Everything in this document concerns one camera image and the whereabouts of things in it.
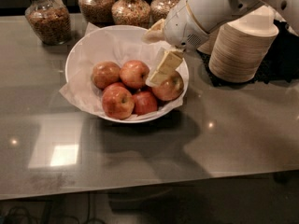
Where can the back stack paper bowls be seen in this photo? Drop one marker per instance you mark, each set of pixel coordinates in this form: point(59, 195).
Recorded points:
point(208, 46)

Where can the front right red apple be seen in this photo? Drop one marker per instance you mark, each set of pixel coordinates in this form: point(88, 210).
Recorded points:
point(145, 102)

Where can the left back apple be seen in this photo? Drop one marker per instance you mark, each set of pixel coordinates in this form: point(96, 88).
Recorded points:
point(105, 73)

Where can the stack paper bowls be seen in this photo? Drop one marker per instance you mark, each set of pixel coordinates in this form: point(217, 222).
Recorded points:
point(208, 46)
point(242, 44)

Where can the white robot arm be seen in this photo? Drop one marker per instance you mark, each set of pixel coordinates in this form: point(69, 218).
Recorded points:
point(211, 15)

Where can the white bowl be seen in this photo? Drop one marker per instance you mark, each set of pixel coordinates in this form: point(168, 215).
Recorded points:
point(121, 44)

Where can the front stack paper bowls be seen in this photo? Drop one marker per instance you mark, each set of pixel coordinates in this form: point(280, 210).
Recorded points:
point(242, 44)

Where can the black mat under bowls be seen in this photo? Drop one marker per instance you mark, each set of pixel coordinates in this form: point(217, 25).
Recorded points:
point(282, 60)

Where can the right yellowish apple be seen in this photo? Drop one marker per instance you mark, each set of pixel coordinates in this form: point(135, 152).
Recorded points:
point(171, 88)

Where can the leftmost glass cereal jar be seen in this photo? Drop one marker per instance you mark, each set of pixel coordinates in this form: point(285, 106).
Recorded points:
point(50, 20)

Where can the white paper bowl liner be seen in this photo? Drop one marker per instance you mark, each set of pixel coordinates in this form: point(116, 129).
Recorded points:
point(81, 90)

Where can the glass cereal jar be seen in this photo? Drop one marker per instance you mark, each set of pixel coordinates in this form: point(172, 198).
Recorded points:
point(50, 20)
point(97, 12)
point(161, 8)
point(131, 12)

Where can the red-yellow apple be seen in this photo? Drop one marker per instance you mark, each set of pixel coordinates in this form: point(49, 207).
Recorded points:
point(134, 74)

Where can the front left red apple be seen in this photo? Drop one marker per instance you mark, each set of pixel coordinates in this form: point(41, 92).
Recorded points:
point(118, 102)

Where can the red apple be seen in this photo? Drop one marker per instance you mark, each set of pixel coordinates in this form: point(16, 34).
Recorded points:
point(145, 102)
point(118, 102)

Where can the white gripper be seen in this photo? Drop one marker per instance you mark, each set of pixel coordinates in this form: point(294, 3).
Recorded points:
point(181, 27)

